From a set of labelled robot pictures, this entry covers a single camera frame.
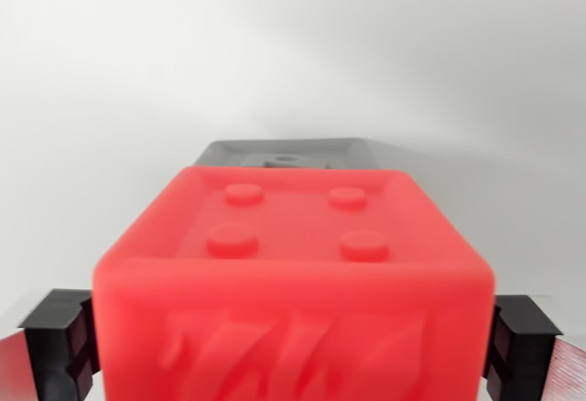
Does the gripper right finger with black rubber tip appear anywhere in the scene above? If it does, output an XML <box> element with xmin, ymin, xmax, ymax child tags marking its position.
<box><xmin>484</xmin><ymin>294</ymin><xmax>586</xmax><ymax>401</ymax></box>

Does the red plastic cube embossed logo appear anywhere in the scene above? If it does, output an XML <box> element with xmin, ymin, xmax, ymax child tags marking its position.
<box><xmin>91</xmin><ymin>166</ymin><xmax>497</xmax><ymax>401</ymax></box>

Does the gripper left finger with black rubber tip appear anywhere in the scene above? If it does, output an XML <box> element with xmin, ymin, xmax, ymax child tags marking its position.
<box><xmin>0</xmin><ymin>287</ymin><xmax>101</xmax><ymax>401</ymax></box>

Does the grey base plate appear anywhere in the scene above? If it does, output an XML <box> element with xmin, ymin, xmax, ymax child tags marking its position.
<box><xmin>195</xmin><ymin>136</ymin><xmax>381</xmax><ymax>181</ymax></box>

